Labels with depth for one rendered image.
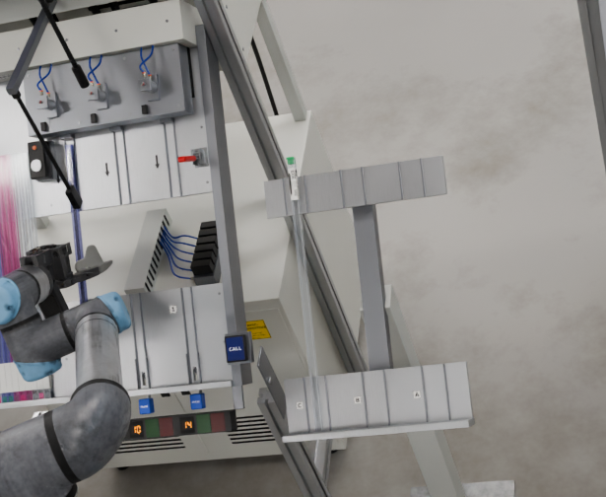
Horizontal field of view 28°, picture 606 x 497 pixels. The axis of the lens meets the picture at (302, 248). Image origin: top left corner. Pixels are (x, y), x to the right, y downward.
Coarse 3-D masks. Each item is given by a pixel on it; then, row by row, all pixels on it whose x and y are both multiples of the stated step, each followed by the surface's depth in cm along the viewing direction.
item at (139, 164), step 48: (192, 48) 245; (0, 96) 257; (0, 144) 257; (96, 144) 250; (144, 144) 247; (192, 144) 244; (48, 192) 253; (96, 192) 250; (144, 192) 247; (192, 192) 244
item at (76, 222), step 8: (72, 152) 251; (72, 160) 251; (72, 168) 250; (72, 176) 250; (72, 208) 250; (72, 216) 250; (72, 224) 250; (80, 224) 250; (80, 232) 250; (80, 240) 250; (80, 248) 249; (80, 256) 249; (80, 288) 249; (80, 296) 249; (80, 304) 249
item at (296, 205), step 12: (288, 168) 229; (300, 204) 228; (300, 216) 228; (300, 228) 227; (300, 240) 227; (300, 252) 227; (300, 264) 227; (300, 276) 227; (312, 336) 226; (312, 348) 225; (312, 360) 225; (312, 372) 225; (312, 384) 225; (312, 396) 225; (312, 408) 225
